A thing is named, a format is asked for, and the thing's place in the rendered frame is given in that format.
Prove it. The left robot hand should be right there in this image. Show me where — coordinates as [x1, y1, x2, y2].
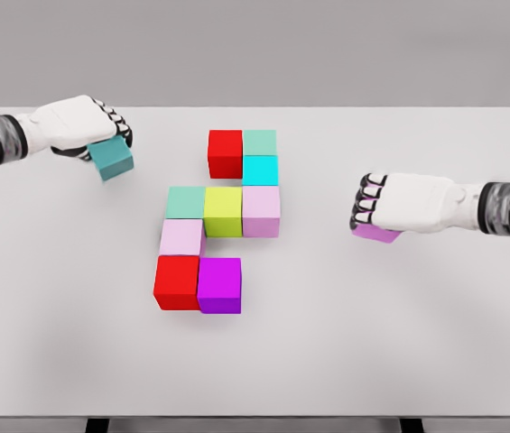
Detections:
[29, 94, 134, 161]

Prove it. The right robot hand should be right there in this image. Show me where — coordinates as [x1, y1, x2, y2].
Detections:
[349, 172, 459, 237]

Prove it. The orchid purple cube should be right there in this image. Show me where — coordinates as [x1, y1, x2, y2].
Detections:
[352, 224, 403, 244]

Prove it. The teal cube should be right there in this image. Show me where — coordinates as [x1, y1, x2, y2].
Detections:
[87, 135, 135, 182]

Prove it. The mint green cube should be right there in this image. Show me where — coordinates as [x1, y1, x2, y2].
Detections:
[163, 186, 207, 221]
[242, 129, 278, 158]

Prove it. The pale pink cube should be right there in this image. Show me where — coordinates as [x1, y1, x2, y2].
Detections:
[158, 218, 208, 258]
[241, 185, 282, 238]

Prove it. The red cube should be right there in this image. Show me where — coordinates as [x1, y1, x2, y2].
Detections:
[208, 129, 244, 180]
[153, 254, 202, 311]

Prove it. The cyan cube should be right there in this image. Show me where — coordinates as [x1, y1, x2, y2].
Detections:
[241, 154, 280, 187]

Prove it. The yellow-green cube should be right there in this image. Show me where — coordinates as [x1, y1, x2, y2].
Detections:
[202, 187, 244, 238]

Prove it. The magenta cube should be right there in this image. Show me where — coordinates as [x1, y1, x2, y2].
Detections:
[197, 257, 243, 315]

